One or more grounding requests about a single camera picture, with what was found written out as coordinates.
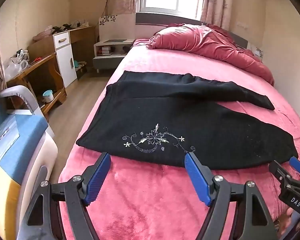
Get low wooden table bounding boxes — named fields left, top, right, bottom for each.
left=6, top=52, right=67, bottom=120

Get white cabinet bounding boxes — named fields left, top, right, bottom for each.
left=52, top=31, right=78, bottom=88

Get person's right hand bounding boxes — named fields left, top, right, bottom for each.
left=277, top=205, right=300, bottom=232

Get grey bed headboard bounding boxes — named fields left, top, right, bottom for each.
left=135, top=12, right=248, bottom=49

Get small printed box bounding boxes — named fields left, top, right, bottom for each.
left=254, top=46, right=264, bottom=61

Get black embroidered pants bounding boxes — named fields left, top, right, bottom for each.
left=76, top=70, right=298, bottom=168

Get blue padded chair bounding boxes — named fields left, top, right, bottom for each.
left=0, top=85, right=58, bottom=240

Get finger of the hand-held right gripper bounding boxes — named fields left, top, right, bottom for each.
left=268, top=160, right=294, bottom=193
left=289, top=156, right=300, bottom=183

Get white flower-print nightstand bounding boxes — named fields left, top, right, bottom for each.
left=92, top=14, right=136, bottom=73

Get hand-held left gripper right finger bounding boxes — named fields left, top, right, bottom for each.
left=184, top=152, right=278, bottom=240

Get wooden desk with hutch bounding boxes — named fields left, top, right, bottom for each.
left=27, top=25, right=97, bottom=88

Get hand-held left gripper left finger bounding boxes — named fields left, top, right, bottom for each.
left=16, top=152, right=112, bottom=240

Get bed with pink blanket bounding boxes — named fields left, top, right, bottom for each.
left=58, top=38, right=300, bottom=240

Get clear plastic packet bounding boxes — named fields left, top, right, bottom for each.
left=0, top=116, right=20, bottom=161

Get clear plastic bag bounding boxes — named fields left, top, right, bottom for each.
left=4, top=57, right=28, bottom=80

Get pink cloth bundle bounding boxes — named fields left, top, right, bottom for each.
left=32, top=30, right=53, bottom=42

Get red duvet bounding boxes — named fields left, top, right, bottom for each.
left=146, top=23, right=275, bottom=85

